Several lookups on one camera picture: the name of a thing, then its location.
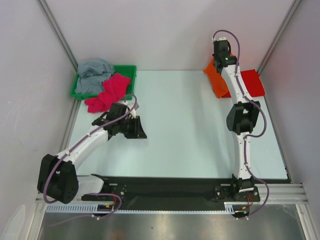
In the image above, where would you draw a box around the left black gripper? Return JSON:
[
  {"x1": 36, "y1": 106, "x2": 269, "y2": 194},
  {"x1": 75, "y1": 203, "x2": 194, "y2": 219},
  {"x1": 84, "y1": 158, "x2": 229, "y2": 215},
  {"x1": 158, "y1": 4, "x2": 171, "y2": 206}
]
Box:
[{"x1": 117, "y1": 115, "x2": 147, "y2": 139}]

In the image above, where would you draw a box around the orange t-shirt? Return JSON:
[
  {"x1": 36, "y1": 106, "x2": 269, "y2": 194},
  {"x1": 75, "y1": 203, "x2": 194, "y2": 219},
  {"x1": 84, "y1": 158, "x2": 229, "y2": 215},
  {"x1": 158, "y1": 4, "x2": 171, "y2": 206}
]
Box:
[{"x1": 203, "y1": 57, "x2": 231, "y2": 99}]

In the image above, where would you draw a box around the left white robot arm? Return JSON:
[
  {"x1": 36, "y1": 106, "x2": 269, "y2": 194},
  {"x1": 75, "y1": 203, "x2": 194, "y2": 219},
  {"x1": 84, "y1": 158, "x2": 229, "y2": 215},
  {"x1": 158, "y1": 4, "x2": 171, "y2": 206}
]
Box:
[{"x1": 37, "y1": 102, "x2": 147, "y2": 204}]

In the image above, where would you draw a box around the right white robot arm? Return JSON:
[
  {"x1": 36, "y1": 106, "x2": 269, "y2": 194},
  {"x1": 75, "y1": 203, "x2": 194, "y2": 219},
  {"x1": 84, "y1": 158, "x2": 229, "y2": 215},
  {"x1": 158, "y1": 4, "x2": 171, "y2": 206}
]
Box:
[{"x1": 212, "y1": 37, "x2": 261, "y2": 203}]

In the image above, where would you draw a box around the folded red t-shirt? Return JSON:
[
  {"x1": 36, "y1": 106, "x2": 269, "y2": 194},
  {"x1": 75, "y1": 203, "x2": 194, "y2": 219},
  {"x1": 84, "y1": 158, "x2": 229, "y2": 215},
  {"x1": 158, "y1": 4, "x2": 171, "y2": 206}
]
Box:
[{"x1": 215, "y1": 69, "x2": 266, "y2": 98}]

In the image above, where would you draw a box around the magenta t-shirt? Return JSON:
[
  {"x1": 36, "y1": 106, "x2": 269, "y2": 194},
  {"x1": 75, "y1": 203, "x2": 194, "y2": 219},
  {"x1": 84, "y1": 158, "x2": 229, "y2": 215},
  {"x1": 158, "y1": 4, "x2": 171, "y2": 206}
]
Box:
[{"x1": 84, "y1": 73, "x2": 131, "y2": 114}]

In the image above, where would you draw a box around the green plastic bin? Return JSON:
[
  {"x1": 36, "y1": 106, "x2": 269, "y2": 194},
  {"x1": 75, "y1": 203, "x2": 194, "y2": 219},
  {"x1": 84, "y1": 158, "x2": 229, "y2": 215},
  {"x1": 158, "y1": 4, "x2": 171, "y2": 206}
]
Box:
[{"x1": 70, "y1": 65, "x2": 137, "y2": 101}]

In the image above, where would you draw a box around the grey t-shirt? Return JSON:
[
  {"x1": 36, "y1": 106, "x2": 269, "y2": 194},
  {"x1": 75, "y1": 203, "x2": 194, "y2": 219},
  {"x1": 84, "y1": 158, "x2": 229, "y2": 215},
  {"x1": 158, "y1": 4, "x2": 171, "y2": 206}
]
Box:
[{"x1": 74, "y1": 58, "x2": 115, "y2": 95}]

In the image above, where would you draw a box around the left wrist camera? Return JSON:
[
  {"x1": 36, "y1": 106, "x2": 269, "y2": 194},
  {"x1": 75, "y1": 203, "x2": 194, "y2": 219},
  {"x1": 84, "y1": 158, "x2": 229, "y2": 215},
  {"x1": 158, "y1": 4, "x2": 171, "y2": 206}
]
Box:
[{"x1": 123, "y1": 100, "x2": 139, "y2": 119}]

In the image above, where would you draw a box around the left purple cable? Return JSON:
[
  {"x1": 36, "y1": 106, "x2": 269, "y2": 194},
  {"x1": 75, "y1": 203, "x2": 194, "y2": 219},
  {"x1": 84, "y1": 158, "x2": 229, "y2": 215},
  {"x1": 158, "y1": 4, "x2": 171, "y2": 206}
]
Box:
[{"x1": 42, "y1": 93, "x2": 140, "y2": 227}]

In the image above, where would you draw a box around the aluminium corner post right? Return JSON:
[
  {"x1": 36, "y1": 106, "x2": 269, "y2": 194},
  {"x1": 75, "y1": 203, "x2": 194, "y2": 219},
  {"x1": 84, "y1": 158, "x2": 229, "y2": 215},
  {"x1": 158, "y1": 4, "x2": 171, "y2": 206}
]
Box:
[{"x1": 257, "y1": 0, "x2": 302, "y2": 74}]

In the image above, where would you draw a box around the aluminium corner post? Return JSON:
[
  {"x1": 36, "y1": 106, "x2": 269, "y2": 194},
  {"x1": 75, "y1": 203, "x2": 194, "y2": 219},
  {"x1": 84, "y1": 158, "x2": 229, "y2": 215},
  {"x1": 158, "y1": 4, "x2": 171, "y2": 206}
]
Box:
[
  {"x1": 257, "y1": 0, "x2": 302, "y2": 74},
  {"x1": 36, "y1": 0, "x2": 78, "y2": 71}
]

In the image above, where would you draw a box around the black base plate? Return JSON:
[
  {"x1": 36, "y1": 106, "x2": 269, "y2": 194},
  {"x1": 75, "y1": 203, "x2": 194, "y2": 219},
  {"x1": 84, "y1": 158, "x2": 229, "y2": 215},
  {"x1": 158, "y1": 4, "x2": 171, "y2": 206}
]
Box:
[{"x1": 81, "y1": 176, "x2": 265, "y2": 212}]

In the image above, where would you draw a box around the aluminium frame rail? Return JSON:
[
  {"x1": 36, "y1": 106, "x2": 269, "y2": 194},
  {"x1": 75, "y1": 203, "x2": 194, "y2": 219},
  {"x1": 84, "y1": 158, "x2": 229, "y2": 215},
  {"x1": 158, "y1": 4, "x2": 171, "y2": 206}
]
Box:
[{"x1": 258, "y1": 182, "x2": 310, "y2": 205}]

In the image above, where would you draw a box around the aluminium corner post left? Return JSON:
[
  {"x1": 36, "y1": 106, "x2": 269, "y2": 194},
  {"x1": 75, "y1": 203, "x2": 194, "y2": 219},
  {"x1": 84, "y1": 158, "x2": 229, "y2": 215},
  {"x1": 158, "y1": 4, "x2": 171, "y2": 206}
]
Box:
[{"x1": 36, "y1": 0, "x2": 78, "y2": 71}]

